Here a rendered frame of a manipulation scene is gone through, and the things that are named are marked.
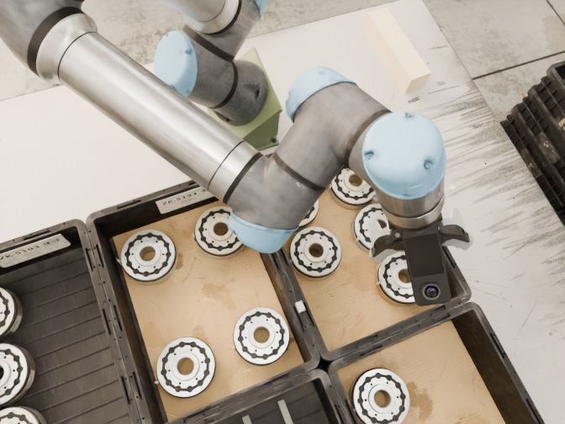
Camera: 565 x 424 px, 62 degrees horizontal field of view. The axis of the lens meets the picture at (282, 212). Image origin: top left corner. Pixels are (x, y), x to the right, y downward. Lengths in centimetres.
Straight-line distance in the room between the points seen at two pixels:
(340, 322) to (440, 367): 20
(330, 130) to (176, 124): 17
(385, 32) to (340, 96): 89
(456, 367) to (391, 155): 62
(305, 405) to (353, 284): 24
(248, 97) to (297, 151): 56
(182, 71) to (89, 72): 38
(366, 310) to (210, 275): 31
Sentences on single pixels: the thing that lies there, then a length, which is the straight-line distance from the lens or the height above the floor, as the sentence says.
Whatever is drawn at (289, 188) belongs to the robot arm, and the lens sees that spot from 52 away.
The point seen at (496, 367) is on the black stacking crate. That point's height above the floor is 90.
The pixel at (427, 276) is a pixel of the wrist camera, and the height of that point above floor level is 118.
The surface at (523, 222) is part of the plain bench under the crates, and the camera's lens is 130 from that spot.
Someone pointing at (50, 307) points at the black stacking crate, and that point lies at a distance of 100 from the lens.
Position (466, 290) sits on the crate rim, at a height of 93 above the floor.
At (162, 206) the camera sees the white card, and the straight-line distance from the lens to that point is 94.
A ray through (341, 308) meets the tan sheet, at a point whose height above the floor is 83.
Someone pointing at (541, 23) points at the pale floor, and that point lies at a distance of 285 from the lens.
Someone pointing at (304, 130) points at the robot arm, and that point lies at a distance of 52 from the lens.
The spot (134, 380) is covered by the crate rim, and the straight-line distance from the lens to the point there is 84.
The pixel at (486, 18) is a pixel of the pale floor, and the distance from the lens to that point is 272.
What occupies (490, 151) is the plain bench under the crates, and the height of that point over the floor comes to 70.
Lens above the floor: 175
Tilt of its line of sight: 68 degrees down
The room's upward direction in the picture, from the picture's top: 10 degrees clockwise
